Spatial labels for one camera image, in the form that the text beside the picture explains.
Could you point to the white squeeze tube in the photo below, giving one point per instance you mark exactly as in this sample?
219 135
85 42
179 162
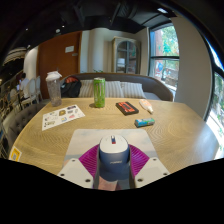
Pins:
146 105

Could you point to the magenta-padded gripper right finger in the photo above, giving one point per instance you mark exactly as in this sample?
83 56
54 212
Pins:
151 170

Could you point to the wide striped cushion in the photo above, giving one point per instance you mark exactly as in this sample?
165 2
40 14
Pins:
113 89

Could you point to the brown curved sofa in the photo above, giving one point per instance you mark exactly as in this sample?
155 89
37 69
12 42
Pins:
153 85

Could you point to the wooden door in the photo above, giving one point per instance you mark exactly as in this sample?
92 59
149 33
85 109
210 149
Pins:
58 63

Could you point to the yellow square sticker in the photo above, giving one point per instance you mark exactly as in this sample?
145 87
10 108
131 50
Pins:
15 154

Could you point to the black and red backpack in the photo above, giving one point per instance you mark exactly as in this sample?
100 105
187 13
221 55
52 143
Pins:
71 87

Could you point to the clear shaker bottle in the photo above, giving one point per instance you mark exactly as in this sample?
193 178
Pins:
54 90

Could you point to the glass door cabinet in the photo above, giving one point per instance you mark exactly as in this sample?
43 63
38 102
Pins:
126 56

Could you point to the green and blue small pack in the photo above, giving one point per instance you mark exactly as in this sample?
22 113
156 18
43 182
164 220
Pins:
144 122

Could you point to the white sticker sheet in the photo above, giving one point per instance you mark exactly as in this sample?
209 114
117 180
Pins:
62 116

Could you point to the black framed window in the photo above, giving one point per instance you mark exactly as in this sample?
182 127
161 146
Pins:
216 100
163 56

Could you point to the black box with red print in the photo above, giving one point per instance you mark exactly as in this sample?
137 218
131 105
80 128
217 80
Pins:
127 108

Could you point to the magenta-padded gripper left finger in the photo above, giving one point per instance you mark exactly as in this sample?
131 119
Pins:
75 171

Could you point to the white chair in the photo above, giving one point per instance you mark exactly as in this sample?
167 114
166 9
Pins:
34 88

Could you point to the blue and white computer mouse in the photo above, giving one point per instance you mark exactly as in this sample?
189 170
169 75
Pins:
114 158

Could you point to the small striped cushion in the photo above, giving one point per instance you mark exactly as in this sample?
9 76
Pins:
133 90

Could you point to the grey tufted chair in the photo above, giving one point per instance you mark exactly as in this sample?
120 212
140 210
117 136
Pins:
20 121

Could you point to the green drink can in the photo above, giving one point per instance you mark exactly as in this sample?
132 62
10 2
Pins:
99 92

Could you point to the person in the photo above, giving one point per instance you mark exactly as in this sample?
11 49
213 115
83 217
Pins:
23 83

